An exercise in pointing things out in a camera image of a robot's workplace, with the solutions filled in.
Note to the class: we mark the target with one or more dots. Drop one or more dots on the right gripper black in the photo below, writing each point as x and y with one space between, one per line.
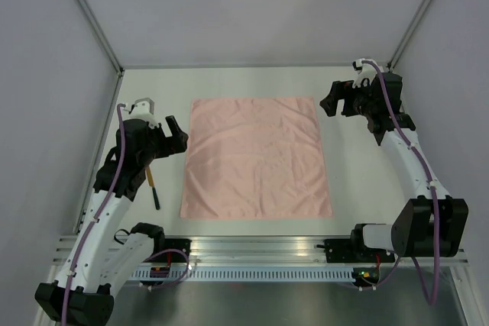
329 103

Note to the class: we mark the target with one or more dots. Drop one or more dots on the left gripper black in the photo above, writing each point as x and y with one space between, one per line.
171 145

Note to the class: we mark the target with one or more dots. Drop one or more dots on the yellow knife black handle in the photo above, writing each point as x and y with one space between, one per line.
150 180

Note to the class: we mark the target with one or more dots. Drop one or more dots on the pink cloth napkin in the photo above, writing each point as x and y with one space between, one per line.
255 158

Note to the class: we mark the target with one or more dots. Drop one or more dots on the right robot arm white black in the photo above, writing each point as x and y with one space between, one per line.
431 222

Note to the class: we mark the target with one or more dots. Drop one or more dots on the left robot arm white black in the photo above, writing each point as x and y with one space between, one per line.
84 290

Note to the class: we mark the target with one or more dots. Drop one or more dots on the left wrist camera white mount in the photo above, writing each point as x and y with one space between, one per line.
142 109

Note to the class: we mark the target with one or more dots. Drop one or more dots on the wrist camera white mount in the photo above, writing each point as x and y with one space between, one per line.
142 109
366 69

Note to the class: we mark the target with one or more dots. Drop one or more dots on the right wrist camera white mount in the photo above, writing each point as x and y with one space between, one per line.
366 69

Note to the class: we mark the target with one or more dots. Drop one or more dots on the aluminium mounting rail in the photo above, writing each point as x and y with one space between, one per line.
246 250

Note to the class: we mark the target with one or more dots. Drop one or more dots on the white slotted cable duct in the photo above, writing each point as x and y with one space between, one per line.
269 274

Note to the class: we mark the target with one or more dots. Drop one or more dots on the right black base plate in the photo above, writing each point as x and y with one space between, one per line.
342 250

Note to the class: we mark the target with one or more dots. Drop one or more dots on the right aluminium frame post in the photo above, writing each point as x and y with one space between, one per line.
408 34

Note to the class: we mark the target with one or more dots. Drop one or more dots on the aluminium frame post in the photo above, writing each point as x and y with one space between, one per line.
99 34
408 34

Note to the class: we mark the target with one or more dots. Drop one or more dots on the left aluminium frame post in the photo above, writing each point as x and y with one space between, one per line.
99 34

